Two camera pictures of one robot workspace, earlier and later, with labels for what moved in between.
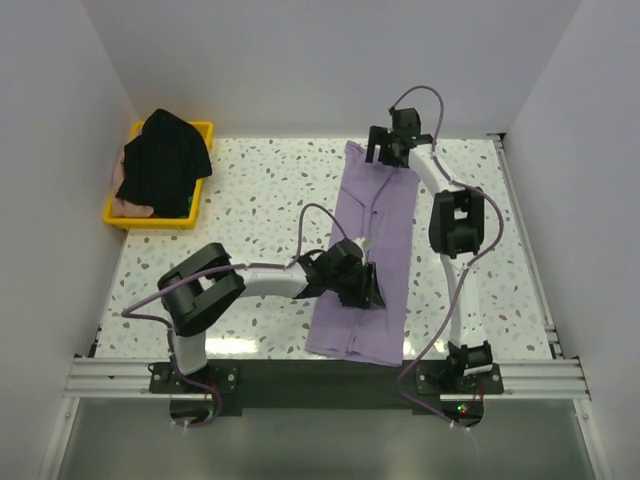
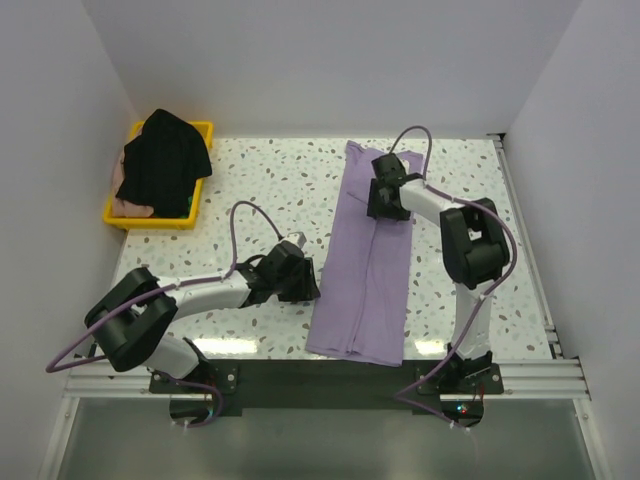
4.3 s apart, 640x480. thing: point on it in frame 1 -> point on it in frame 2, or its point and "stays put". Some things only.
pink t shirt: x=121 y=207 stays put
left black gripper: x=367 y=292 -> x=306 y=289
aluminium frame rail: x=521 y=379 stays put
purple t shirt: x=376 y=207 stays put
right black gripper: x=378 y=135 -> x=376 y=207
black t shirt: x=162 y=166 stays put
